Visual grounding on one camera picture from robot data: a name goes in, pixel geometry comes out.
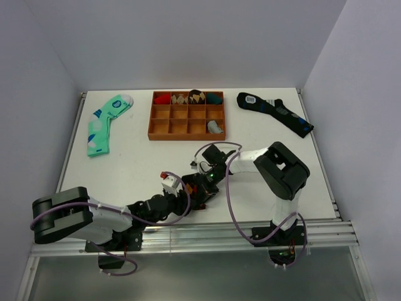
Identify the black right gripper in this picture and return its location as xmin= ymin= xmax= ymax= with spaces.
xmin=194 ymin=167 xmax=226 ymax=207

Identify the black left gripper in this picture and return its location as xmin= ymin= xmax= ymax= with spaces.
xmin=147 ymin=186 xmax=197 ymax=225

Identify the red yellow argyle sock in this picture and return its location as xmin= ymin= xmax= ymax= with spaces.
xmin=186 ymin=183 xmax=207 ymax=211

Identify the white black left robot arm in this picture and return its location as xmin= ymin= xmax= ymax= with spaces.
xmin=30 ymin=186 xmax=191 ymax=250

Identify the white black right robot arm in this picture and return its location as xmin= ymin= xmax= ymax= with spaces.
xmin=182 ymin=142 xmax=310 ymax=245

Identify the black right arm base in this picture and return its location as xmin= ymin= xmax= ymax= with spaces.
xmin=250 ymin=225 xmax=310 ymax=264

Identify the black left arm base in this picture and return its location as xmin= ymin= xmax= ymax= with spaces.
xmin=85 ymin=232 xmax=142 ymax=274

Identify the rolled grey sock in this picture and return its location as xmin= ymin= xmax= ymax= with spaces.
xmin=207 ymin=120 xmax=224 ymax=134

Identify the brown wooden compartment tray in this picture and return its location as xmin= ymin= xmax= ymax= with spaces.
xmin=148 ymin=89 xmax=226 ymax=141

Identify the rolled dark teal sock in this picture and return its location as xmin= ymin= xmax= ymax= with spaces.
xmin=206 ymin=93 xmax=223 ymax=105

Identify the rolled beige argyle sock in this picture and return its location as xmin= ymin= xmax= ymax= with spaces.
xmin=171 ymin=93 xmax=188 ymax=105

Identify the rolled black argyle sock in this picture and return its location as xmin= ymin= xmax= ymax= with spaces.
xmin=188 ymin=90 xmax=205 ymax=105

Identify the rolled red sock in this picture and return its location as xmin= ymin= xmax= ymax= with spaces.
xmin=154 ymin=94 xmax=170 ymax=105

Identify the mint green sock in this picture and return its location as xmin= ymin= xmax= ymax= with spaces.
xmin=87 ymin=94 xmax=133 ymax=157

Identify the black blue sock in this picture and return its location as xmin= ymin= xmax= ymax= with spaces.
xmin=237 ymin=92 xmax=314 ymax=138

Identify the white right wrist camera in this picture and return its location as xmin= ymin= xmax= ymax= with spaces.
xmin=190 ymin=158 xmax=202 ymax=169

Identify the aluminium front rail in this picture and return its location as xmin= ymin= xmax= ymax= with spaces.
xmin=30 ymin=219 xmax=359 ymax=257

